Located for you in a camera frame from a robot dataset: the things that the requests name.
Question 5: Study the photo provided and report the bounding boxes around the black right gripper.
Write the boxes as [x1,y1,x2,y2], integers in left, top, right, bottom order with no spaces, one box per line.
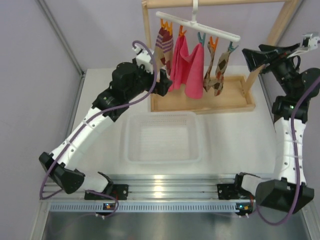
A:
[241,42,301,96]

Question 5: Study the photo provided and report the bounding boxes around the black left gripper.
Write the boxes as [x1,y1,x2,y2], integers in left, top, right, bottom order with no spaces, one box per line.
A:
[125,58,173,101]

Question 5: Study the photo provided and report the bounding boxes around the teal clip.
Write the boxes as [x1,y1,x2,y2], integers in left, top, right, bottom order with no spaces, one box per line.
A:
[197,32,206,47]
[227,41,239,53]

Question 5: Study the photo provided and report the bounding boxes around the orange clip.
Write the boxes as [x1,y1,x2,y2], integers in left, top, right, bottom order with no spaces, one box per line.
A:
[178,25,187,37]
[160,18,173,36]
[208,36,219,52]

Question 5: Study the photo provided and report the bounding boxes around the argyle beige orange sock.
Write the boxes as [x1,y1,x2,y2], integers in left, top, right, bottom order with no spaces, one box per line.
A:
[203,43,217,92]

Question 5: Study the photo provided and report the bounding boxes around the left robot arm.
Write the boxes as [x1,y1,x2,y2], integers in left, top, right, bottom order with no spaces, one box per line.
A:
[39,61,172,199]

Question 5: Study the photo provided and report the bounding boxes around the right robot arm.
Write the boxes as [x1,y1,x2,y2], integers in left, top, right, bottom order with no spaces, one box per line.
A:
[233,43,320,214]

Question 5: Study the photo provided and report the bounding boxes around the white clip hanger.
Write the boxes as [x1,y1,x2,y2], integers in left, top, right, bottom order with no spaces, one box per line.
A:
[155,0,241,43]

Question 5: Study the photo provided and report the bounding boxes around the wooden drying rack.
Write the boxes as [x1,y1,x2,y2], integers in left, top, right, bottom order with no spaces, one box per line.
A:
[141,0,301,114]

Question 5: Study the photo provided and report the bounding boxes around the beige maroon striped sock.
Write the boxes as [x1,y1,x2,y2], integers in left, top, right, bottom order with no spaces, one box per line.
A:
[154,27,171,70]

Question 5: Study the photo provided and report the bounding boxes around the white plastic basket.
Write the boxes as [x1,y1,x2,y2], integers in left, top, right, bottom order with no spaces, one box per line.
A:
[124,111,203,165]

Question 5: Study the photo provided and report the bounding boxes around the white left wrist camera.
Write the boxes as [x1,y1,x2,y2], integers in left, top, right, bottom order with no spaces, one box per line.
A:
[132,46,154,74]

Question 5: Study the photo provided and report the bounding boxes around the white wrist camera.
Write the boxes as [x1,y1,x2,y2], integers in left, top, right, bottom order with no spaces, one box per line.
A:
[288,32,320,58]
[132,46,154,74]

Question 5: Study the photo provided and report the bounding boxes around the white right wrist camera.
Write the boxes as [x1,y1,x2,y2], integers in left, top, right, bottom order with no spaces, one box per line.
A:
[288,32,320,58]

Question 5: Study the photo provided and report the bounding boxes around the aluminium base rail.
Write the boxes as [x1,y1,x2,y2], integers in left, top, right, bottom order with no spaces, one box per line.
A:
[40,175,256,218]

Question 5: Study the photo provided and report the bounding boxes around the aluminium frame post left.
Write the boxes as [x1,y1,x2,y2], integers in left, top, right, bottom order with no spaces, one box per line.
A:
[37,0,86,76]

